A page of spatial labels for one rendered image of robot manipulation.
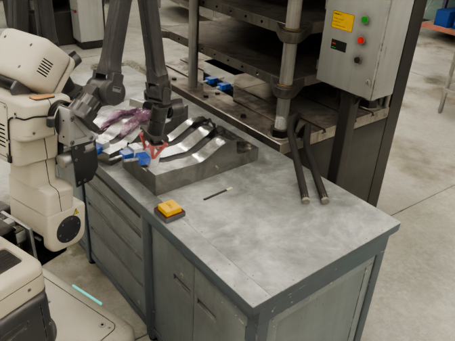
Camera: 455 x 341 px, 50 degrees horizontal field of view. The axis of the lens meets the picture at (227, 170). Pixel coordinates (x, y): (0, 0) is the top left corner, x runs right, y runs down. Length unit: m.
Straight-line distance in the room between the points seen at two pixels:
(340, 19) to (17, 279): 1.53
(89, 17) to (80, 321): 4.65
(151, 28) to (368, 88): 0.92
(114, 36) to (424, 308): 2.01
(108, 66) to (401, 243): 2.16
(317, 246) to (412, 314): 1.16
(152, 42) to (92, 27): 4.68
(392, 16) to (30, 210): 1.49
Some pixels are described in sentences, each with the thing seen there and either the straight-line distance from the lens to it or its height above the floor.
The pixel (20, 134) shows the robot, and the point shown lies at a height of 1.14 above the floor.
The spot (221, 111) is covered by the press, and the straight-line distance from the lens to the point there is 2.57.
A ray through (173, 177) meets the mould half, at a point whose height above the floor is 0.85.
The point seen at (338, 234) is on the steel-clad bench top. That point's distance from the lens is 1.71.
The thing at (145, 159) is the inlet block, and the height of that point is 0.93.
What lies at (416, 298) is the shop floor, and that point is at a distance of 2.80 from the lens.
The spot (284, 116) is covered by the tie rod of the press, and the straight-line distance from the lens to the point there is 2.28.
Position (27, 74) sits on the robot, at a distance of 1.54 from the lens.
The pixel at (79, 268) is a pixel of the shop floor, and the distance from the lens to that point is 2.77.
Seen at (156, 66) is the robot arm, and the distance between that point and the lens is 1.66.
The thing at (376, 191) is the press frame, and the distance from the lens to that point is 3.19.
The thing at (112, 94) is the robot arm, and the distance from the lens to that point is 1.53.
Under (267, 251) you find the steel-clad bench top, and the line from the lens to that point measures 1.58.
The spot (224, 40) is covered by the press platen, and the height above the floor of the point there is 1.04.
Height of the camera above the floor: 1.80
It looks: 30 degrees down
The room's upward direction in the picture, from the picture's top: 3 degrees clockwise
